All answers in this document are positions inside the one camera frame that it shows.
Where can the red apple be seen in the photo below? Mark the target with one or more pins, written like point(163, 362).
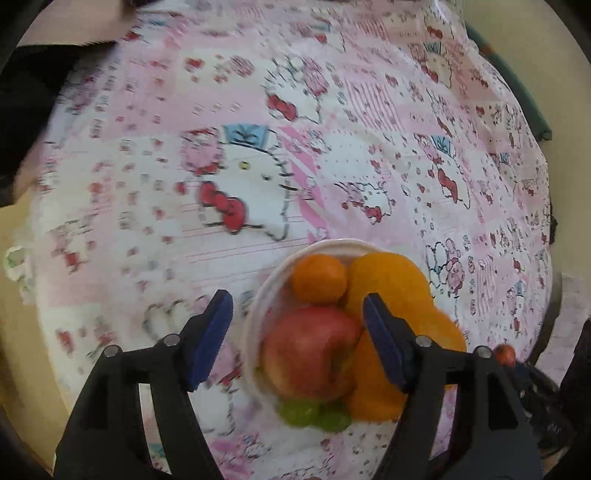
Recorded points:
point(309, 355)

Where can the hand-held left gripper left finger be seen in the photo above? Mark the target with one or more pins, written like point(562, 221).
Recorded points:
point(210, 341)

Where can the green round fruit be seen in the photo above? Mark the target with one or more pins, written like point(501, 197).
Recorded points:
point(334, 417)
point(298, 410)

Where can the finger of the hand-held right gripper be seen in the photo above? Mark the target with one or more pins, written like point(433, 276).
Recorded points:
point(524, 374)

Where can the red cherry tomato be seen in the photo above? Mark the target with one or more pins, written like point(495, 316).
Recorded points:
point(505, 354)

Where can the dark green mat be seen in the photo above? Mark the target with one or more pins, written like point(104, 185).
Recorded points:
point(531, 106)

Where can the pink cartoon printed blanket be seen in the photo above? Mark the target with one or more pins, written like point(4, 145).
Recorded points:
point(138, 138)

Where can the white bowl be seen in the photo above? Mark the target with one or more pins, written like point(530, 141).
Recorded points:
point(258, 314)

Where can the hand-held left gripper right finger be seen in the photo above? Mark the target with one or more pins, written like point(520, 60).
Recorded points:
point(383, 341)

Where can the large orange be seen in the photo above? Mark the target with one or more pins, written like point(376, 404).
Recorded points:
point(371, 397)

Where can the small mandarin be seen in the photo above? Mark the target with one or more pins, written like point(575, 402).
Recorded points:
point(318, 279)

